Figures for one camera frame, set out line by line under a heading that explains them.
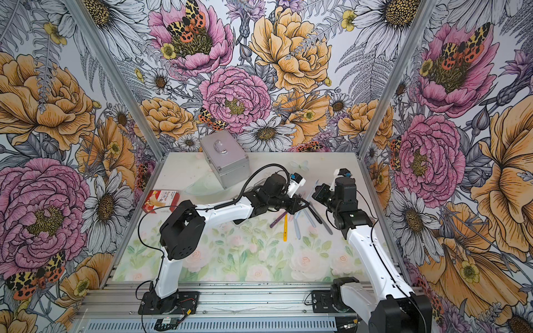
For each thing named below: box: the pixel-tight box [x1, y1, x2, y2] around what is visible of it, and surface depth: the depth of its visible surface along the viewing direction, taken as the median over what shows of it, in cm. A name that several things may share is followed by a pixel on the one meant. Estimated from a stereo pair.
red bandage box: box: [141, 190, 180, 214], surface depth 99 cm
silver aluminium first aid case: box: [199, 129, 251, 190], surface depth 104 cm
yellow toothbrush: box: [283, 213, 289, 243], surface depth 95 cm
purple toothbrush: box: [269, 210, 289, 229], surface depth 97 cm
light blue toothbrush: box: [292, 212, 302, 241], surface depth 95 cm
